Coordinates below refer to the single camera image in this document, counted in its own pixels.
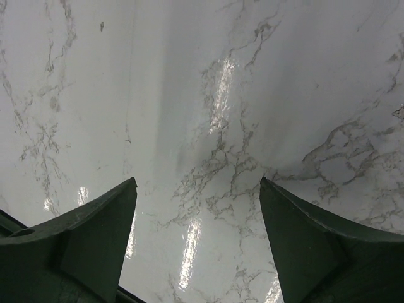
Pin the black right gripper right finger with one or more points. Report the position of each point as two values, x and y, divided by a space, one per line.
322 257

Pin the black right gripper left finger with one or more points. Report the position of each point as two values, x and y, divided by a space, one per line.
75 257

